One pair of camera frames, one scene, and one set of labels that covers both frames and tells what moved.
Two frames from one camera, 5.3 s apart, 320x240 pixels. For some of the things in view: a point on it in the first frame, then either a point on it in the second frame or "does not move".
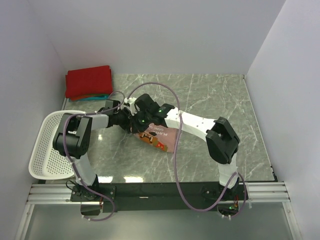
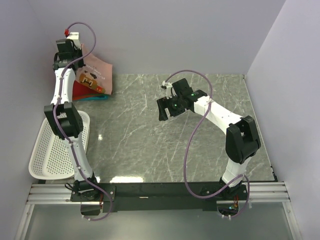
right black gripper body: [141, 121] → [175, 106]
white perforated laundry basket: [45, 162] does not move
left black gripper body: [122, 119] → [77, 54]
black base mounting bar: [160, 196] does not move
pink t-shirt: [165, 137] → [95, 74]
